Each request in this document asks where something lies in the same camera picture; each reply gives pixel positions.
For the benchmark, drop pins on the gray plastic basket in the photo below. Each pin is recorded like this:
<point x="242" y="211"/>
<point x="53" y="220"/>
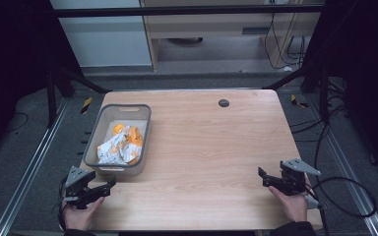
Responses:
<point x="105" y="123"/>

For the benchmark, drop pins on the crumpled white and orange packet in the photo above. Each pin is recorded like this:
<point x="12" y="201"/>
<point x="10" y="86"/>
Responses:
<point x="121" y="147"/>

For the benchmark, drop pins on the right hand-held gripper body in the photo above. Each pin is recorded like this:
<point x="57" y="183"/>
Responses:
<point x="292" y="178"/>

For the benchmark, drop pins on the yellow and black tape strip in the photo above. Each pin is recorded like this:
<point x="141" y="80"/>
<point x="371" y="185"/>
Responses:
<point x="86" y="105"/>
<point x="298" y="102"/>

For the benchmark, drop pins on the black horizontal frame bar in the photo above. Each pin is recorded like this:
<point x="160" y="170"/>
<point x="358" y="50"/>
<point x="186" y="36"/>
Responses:
<point x="177" y="11"/>

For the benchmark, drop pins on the person's left hand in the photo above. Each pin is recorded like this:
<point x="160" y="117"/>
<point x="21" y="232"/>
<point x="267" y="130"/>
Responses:
<point x="78" y="218"/>

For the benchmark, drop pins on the dark round table grommet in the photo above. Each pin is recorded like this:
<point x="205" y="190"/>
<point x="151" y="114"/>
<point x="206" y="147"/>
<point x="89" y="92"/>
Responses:
<point x="223" y="103"/>

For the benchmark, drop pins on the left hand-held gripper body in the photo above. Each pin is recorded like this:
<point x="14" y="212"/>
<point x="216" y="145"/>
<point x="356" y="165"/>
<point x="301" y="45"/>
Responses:
<point x="77" y="178"/>

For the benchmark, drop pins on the person's right hand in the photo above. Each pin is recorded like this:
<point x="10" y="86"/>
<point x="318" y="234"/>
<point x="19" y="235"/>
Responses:
<point x="293" y="206"/>

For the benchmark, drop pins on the black metal stand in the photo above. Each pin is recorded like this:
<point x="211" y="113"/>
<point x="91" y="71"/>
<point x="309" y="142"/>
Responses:
<point x="51" y="98"/>
<point x="324" y="95"/>

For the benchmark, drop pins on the light wooden desk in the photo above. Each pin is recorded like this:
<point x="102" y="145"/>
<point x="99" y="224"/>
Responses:
<point x="210" y="24"/>

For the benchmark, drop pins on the aluminium floor rail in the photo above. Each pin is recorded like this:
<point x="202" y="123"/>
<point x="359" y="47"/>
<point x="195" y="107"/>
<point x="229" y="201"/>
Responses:
<point x="29" y="170"/>
<point x="347" y="170"/>

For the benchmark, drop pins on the white cabinet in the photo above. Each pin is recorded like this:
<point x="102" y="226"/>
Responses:
<point x="105" y="39"/>

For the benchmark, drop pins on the black curtain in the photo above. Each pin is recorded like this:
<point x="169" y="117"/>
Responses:
<point x="13" y="65"/>
<point x="367" y="65"/>

